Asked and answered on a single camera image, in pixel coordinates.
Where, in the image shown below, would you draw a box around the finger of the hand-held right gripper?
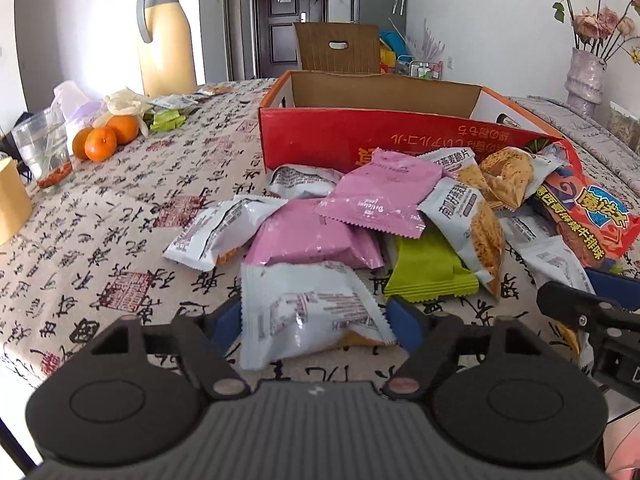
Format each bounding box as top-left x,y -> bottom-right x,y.
537,281 -> 640,331
585,267 -> 640,306

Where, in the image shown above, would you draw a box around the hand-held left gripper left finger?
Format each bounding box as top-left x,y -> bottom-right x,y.
93,294 -> 251,402

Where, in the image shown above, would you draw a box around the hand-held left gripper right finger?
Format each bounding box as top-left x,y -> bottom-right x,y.
382,294 -> 540,402

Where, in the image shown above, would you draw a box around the white snack packet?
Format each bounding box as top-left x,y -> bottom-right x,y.
500,212 -> 551,247
520,237 -> 596,296
265,165 -> 346,200
240,261 -> 398,372

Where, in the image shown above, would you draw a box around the white packet with cracker picture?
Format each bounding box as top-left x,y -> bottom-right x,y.
417,147 -> 476,178
162,195 -> 288,272
417,177 -> 506,298

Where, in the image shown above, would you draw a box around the red cardboard box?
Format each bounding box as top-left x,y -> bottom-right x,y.
257,70 -> 586,181

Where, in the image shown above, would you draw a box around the green snack packet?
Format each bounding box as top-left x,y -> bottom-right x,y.
384,235 -> 480,303

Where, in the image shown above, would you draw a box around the orange chip bag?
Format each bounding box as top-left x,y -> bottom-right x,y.
530,142 -> 640,276

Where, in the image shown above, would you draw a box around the pink snack packet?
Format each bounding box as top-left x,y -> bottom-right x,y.
241,199 -> 386,271
317,147 -> 456,238

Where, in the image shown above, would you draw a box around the tan cracker snack packet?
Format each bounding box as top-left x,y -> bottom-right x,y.
477,146 -> 537,211

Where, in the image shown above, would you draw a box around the grey patterned cloth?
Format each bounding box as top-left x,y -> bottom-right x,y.
505,95 -> 640,181

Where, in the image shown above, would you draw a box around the pale pink vase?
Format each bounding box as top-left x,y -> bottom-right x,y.
565,47 -> 608,116

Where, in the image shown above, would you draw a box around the small green packets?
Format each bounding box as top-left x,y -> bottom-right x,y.
150,110 -> 187,132

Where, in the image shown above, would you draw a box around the orange fruit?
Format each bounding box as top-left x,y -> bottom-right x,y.
106,115 -> 140,145
84,127 -> 117,162
71,127 -> 93,158

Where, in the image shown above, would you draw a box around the cream crumpled wrapper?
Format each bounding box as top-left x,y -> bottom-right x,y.
95,87 -> 151,128

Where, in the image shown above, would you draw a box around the brown paper box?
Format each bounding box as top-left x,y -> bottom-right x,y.
0,156 -> 33,246

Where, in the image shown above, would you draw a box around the metal rack with bottles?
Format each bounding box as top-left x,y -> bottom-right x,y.
395,57 -> 443,81

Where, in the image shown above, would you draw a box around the clear glass cup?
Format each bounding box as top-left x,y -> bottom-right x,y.
11,107 -> 73,193

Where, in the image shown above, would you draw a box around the dried pink roses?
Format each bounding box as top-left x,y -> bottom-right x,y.
542,0 -> 640,63

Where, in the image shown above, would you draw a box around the purple plastic bag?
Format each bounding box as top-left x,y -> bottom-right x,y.
50,81 -> 108,131

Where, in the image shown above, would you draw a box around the wooden chair back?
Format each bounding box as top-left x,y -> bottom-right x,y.
292,22 -> 383,75

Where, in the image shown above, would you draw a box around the yellow thermos jug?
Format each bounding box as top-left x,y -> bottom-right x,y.
136,0 -> 197,98

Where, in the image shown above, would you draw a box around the white dried grass bunch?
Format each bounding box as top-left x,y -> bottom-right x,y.
410,20 -> 446,63

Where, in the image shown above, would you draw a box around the blue plastic item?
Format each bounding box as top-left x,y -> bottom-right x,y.
379,30 -> 413,56

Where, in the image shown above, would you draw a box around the dark brown door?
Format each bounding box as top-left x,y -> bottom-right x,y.
250,0 -> 328,81

